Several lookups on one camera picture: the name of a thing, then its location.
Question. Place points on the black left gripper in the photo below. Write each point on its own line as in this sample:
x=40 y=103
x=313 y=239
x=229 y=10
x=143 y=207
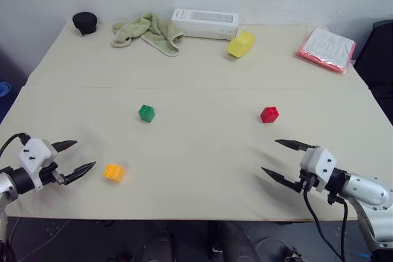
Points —
x=50 y=173

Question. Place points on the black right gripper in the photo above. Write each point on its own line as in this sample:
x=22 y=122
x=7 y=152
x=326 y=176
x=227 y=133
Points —
x=307 y=180

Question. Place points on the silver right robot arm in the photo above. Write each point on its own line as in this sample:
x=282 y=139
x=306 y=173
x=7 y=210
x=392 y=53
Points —
x=365 y=191

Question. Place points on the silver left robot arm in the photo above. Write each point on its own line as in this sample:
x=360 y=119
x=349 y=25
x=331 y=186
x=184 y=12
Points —
x=12 y=182

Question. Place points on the yellow toy block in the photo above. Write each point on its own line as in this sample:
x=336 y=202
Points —
x=114 y=173

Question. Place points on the red toy block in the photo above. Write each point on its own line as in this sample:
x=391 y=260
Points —
x=269 y=114

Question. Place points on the green toy block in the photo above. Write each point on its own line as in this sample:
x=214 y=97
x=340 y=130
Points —
x=146 y=113

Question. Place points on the blue round object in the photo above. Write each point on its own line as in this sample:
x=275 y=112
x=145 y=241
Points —
x=4 y=90

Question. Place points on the red plastic packet with paper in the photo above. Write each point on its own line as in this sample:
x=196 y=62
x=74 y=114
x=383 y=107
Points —
x=327 y=49

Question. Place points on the large yellow foam block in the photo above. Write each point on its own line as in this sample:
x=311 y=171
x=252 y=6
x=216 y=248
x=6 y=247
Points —
x=241 y=44

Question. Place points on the black round container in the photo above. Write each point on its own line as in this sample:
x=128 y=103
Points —
x=84 y=23

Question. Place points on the black chair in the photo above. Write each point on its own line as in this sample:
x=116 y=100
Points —
x=376 y=59

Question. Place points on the green towel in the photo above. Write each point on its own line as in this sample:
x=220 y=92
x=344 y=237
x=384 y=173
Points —
x=147 y=32

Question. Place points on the white cardboard box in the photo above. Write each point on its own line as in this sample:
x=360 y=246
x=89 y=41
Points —
x=205 y=23

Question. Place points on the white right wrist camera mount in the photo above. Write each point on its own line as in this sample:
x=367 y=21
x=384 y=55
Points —
x=320 y=162

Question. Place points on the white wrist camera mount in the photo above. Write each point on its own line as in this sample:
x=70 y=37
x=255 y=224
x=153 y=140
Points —
x=32 y=156
x=320 y=162

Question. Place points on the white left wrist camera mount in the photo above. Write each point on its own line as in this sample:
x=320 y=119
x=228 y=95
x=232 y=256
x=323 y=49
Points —
x=32 y=156

